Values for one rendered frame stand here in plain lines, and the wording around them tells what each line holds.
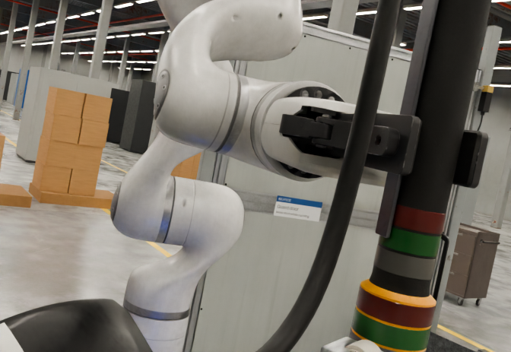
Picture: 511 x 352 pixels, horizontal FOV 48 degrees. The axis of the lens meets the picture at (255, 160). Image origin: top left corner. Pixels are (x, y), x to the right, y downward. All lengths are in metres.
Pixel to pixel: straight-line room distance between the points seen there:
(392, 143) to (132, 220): 0.71
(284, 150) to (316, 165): 0.03
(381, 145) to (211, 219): 0.69
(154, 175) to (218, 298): 1.37
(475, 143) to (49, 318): 0.26
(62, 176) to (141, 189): 7.60
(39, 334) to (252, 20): 0.39
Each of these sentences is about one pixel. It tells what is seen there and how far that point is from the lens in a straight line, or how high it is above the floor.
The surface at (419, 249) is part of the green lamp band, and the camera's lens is 0.33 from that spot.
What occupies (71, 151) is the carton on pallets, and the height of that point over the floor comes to 0.75.
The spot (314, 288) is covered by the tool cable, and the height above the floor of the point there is 1.50.
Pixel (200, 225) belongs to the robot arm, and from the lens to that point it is 0.99.
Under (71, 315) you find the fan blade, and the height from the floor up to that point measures 1.42.
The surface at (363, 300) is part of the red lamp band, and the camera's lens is 0.34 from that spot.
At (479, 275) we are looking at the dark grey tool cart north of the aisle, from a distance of 7.36.
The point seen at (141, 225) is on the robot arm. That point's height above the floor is 1.36.
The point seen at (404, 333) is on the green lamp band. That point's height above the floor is 1.46.
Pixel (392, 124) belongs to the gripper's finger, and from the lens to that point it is 0.33.
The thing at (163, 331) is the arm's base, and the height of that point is 1.19.
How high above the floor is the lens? 1.56
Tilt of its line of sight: 3 degrees down
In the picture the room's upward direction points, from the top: 11 degrees clockwise
